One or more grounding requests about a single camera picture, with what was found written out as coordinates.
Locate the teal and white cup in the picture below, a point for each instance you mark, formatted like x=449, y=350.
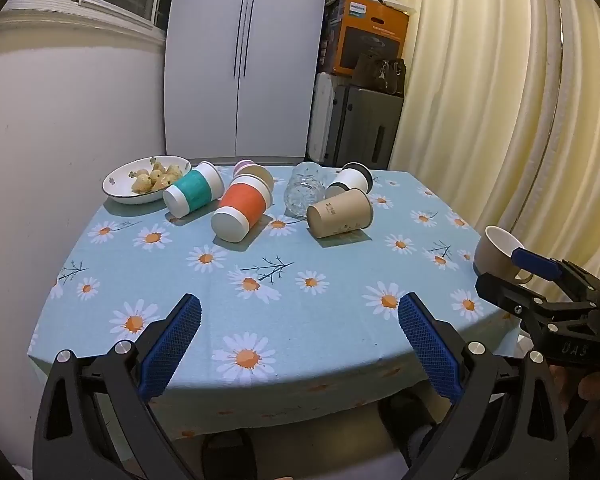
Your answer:
x=195, y=190

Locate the white floral bowl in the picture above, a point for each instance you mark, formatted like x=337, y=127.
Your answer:
x=120, y=185

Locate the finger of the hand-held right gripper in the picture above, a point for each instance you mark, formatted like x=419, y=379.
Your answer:
x=505, y=292
x=535, y=262

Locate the grey cabinet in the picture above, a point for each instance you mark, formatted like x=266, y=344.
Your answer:
x=365, y=127

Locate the clear glass cup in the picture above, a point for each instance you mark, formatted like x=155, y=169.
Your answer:
x=305, y=190

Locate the white cup with black base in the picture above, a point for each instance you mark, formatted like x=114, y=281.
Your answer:
x=347, y=180

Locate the pink and white cup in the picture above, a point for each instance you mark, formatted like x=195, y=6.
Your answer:
x=245, y=166

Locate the beige ceramic mug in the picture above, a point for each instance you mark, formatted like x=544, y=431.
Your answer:
x=495, y=255

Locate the blue daisy tablecloth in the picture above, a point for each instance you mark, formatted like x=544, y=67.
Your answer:
x=290, y=310

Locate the orange and white cup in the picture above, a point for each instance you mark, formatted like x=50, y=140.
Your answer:
x=242, y=205

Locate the person's right hand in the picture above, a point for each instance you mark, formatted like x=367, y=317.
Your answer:
x=587, y=385

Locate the white refrigerator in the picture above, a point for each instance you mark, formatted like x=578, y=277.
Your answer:
x=205, y=60

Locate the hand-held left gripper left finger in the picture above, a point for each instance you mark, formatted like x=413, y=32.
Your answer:
x=172, y=345

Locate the pile of round snacks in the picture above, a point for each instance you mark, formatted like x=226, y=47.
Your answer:
x=155, y=178

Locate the black slipper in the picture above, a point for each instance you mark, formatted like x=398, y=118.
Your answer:
x=405, y=420
x=227, y=455

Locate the white appliance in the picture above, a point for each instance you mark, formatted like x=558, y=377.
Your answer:
x=320, y=115

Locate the cream curtain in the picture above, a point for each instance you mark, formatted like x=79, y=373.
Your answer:
x=480, y=85

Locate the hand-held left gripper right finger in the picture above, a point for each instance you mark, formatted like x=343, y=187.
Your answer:
x=430, y=350

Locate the brown paper cup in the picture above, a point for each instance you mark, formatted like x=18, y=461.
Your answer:
x=337, y=215

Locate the brown handbag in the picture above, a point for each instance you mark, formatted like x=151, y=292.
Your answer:
x=380, y=74

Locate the orange cardboard box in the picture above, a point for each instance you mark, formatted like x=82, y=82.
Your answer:
x=375, y=32

